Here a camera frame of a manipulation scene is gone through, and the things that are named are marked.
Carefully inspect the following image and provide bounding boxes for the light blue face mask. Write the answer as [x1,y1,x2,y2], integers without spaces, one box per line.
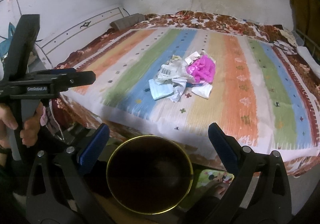
[149,79,174,100]

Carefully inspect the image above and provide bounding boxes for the magenta plastic bag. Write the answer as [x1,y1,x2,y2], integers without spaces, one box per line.
[186,55,216,84]

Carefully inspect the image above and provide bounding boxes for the white printed plastic bag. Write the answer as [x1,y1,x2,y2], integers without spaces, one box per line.
[156,55,213,103]

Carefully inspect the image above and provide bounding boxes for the black trash bin gold rim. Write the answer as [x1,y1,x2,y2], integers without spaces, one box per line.
[106,136,194,215]

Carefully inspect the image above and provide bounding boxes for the person's left hand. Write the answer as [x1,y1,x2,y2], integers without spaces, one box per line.
[1,102,43,149]

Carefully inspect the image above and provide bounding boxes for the cartoon print slipper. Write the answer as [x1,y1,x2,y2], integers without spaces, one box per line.
[195,169,234,199]

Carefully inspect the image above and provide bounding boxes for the teal plastic bag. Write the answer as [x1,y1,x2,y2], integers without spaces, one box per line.
[0,22,16,63]

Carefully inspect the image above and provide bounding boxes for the white headboard panel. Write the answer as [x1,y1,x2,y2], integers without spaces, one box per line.
[35,7,128,69]

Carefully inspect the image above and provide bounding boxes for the striped colourful bed mat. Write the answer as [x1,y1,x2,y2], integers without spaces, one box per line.
[62,28,319,161]

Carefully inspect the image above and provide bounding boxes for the red floral bed blanket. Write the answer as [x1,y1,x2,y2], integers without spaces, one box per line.
[53,11,319,176]

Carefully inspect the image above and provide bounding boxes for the grey folded cloth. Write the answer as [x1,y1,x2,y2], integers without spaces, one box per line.
[110,13,146,30]

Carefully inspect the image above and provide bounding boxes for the white cloth on bed edge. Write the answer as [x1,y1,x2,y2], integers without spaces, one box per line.
[297,46,320,78]

